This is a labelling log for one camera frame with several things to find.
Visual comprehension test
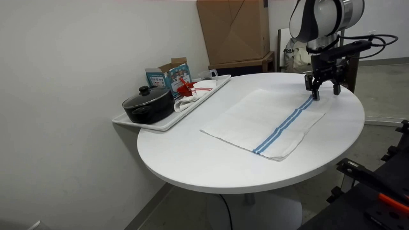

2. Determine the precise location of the teal cardboard box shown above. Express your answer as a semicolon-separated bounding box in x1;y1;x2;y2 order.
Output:
145;57;192;98

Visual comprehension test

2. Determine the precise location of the grey backpack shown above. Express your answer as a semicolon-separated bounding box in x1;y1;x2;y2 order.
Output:
283;37;313;74

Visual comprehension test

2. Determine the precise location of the red plastic scoop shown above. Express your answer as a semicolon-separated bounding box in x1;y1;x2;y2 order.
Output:
176;77;199;97

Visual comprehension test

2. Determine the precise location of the white cloth with red stripes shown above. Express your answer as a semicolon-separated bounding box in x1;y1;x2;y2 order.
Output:
174;80;217;112

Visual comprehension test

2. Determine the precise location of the black clamp with orange handle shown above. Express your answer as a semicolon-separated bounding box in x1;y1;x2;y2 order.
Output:
336;158;409;214

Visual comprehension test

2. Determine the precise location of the white tray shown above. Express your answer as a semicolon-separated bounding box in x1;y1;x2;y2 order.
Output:
112;74;232;132

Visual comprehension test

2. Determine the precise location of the glass pot lid black knob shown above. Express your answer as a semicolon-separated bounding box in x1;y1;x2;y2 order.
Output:
122;86;171;108

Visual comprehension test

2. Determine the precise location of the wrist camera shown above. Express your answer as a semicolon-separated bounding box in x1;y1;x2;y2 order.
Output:
320;40;373;62

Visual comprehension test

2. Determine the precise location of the large brown cardboard box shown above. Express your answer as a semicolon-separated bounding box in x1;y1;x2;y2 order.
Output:
196;0;271;66

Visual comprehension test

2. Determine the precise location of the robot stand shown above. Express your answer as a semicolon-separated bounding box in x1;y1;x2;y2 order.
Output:
297;120;409;230

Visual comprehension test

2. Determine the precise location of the dark wooden chair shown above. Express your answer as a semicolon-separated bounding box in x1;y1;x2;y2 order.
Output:
277;28;360;94

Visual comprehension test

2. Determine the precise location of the black cable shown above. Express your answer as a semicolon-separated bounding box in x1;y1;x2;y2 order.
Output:
219;194;233;230

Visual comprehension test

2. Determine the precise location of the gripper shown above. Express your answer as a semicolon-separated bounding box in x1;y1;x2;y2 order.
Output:
304;54;349;101

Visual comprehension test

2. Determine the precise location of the white towel with blue stripes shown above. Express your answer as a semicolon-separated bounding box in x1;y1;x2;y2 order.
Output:
200;88;330;161

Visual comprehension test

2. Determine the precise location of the black cooking pot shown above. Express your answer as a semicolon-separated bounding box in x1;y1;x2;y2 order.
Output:
122;86;175;125

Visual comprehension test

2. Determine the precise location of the low wooden table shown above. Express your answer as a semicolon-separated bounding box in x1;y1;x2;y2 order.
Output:
208;51;275;77

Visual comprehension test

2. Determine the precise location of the clear plastic container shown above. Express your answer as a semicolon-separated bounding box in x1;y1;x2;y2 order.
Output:
198;69;219;81

